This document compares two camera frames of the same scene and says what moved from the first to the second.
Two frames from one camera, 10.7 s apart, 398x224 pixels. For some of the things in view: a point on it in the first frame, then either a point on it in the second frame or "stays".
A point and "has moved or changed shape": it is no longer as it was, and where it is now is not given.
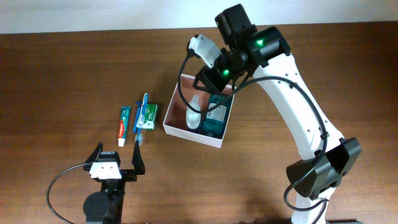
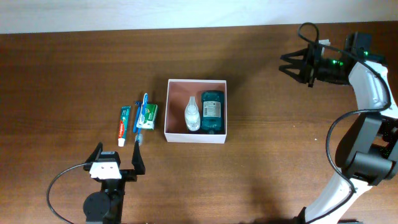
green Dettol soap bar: (150, 116) stays
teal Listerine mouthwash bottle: (216, 120) has moved or changed shape
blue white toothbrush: (138, 137) stays
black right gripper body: (225, 68) to (323, 67)
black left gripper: (130, 175) stays
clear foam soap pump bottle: (193, 119) stays
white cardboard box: (175, 121) has moved or changed shape
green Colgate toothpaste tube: (124, 122) stays
